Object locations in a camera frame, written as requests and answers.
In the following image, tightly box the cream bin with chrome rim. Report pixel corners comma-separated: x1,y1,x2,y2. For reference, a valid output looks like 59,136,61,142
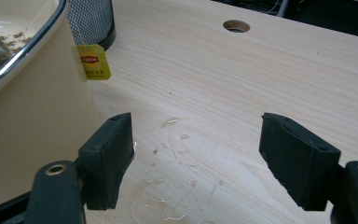
0,0,106,213

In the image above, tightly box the black mesh container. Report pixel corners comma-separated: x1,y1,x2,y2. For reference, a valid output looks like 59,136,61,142
66,0,117,52

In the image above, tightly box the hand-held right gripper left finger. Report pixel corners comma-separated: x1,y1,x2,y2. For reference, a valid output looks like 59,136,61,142
77,112,135,211

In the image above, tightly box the metal stand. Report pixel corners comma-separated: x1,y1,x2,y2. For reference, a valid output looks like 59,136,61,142
274,0,291,18

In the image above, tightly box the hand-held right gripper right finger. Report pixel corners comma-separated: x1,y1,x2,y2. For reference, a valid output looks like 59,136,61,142
258,112,342,212

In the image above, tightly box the tea bag with yellow tag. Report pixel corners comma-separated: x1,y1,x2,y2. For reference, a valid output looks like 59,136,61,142
0,35,112,82

